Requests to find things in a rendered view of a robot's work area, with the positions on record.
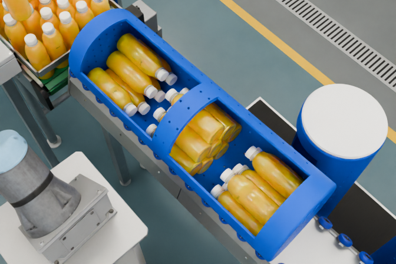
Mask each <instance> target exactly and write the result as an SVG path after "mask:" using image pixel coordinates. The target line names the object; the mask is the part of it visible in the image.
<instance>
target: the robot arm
mask: <svg viewBox="0 0 396 264"><path fill-rule="evenodd" d="M0 194H1V195H2V196H3V197H4V198H5V199H6V200H7V201H8V203H9V204H10V205H11V206H12V207H13V208H14V209H15V211H16V213H17V215H18V218H19V220H20V222H21V225H22V227H23V230H24V231H25V233H26V234H27V235H28V236H29V237H30V238H33V239H37V238H41V237H43V236H46V235H47V234H49V233H51V232H53V231H54V230H55V229H57V228H58V227H60V226H61V225H62V224H63V223H64V222H65V221H66V220H67V219H68V218H69V217H70V216H71V215H72V214H73V213H74V212H75V210H76V208H77V207H78V205H79V203H80V200H81V195H80V194H79V192H78V191H77V190H76V188H74V187H73V186H71V185H70V184H68V183H66V182H64V181H63V180H61V179H59V178H57V177H56V176H55V175H54V174H53V173H52V172H51V171H50V170H49V168H48V167H47V166H46V165H45V164H44V162H43V161H42V160H41V159H40V158H39V157H38V156H37V154H36V153H35V152H34V151H33V149H32V148H30V146H29V145H28V144H27V142H26V140H25V139H24V138H23V137H22V136H20V135H19V134H18V133H17V132H16V131H14V130H4V131H1V132H0Z"/></svg>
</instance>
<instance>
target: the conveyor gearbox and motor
mask: <svg viewBox="0 0 396 264"><path fill-rule="evenodd" d="M133 5H134V6H136V5H137V6H138V7H139V8H140V10H141V12H142V13H143V14H144V22H145V25H147V26H148V27H149V28H150V29H151V30H152V31H154V32H155V33H156V34H157V35H158V36H160V37H161V38H163V37H162V29H161V27H160V26H158V23H157V12H156V11H154V10H153V9H151V8H150V7H149V6H148V5H147V4H145V3H144V2H143V1H142V0H138V1H136V2H135V3H133Z"/></svg>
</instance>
